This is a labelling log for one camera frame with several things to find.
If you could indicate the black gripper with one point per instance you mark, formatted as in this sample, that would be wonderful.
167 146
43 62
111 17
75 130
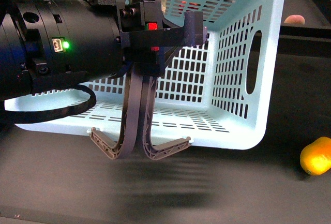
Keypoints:
149 40

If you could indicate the light blue plastic basket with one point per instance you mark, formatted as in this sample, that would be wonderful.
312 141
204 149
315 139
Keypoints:
213 95

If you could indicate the yellow mango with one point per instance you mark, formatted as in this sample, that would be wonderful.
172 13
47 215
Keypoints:
315 157

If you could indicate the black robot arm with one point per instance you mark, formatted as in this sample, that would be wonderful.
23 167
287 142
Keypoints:
57 44

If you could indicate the pink peach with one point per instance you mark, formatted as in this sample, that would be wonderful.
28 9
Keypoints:
295 19

